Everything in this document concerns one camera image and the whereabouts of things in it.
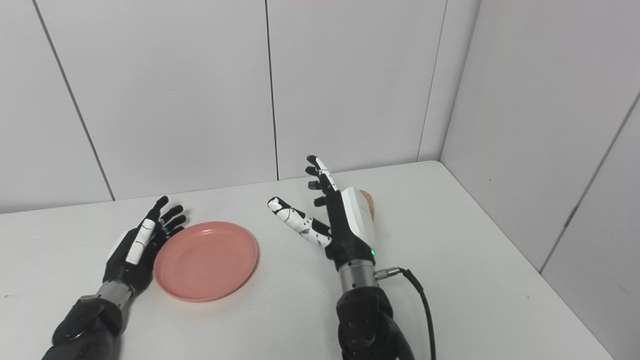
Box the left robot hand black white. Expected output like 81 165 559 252
102 195 187 296

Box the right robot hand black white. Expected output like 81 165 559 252
267 155 377 272

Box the bread roll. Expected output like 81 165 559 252
359 189 376 221

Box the pink round plate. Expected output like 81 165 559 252
154 221 259 303

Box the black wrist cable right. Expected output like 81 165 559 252
375 267 437 360

